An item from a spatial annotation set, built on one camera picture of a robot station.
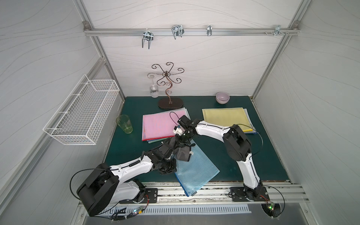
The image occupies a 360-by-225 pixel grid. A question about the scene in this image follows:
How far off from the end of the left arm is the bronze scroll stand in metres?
0.39

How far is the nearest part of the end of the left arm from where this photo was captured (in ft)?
2.04

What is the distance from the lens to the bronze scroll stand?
2.94ft
